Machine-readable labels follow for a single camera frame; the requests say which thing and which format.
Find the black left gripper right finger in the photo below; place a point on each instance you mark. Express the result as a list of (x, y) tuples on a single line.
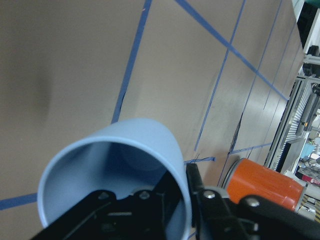
[(215, 217)]

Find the light blue plastic cup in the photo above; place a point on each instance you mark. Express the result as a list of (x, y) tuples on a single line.
[(125, 157)]

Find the orange bin with grey lid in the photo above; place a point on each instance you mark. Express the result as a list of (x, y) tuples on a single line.
[(246, 177)]

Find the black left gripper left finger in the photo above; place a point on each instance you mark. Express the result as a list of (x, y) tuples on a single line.
[(143, 215)]

